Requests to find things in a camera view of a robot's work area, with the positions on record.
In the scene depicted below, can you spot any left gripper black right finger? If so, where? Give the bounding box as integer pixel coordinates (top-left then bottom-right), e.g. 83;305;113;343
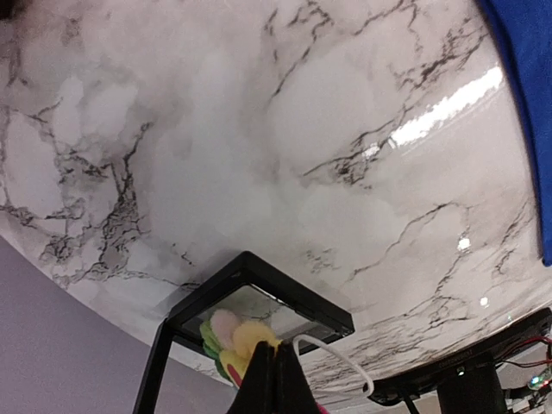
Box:
275;342;319;414

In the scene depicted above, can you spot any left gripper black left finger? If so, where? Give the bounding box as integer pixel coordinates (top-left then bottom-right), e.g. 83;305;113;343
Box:
230;342;276;414

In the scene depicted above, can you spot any blue printed t-shirt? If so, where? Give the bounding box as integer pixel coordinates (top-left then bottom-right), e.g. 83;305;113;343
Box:
478;1;551;267

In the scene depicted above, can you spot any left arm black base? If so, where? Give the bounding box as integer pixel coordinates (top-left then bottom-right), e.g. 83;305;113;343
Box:
369;308;551;413

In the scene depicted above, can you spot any black box with flower brooch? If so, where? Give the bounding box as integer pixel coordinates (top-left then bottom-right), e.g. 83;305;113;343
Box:
133;252;354;413

